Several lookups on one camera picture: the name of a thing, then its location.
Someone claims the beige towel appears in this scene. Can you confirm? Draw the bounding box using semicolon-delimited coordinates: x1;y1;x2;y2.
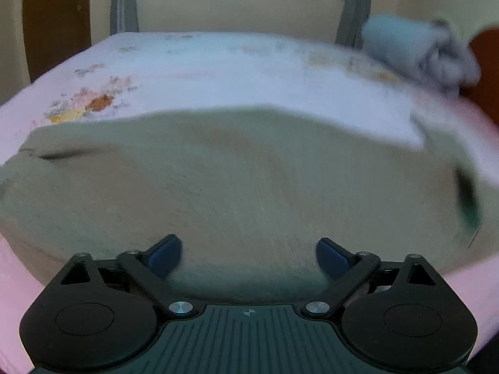
0;103;484;304

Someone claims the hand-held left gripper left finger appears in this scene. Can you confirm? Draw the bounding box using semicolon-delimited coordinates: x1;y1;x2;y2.
58;234;196;318

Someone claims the red heart-shaped headboard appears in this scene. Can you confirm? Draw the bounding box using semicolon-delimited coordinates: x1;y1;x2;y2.
460;27;499;125

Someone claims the grey framed window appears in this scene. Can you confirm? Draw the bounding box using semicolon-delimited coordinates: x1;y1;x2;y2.
111;0;371;45

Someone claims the rolled grey blanket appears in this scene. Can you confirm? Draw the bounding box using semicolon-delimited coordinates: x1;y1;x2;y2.
362;15;482;96

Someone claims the pink floral bed sheet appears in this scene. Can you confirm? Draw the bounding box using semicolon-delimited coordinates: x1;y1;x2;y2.
0;31;499;374

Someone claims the brown wooden door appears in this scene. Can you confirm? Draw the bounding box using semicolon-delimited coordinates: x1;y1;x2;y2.
21;0;92;82

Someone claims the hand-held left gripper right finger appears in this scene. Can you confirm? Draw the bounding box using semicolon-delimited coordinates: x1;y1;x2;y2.
302;237;439;318

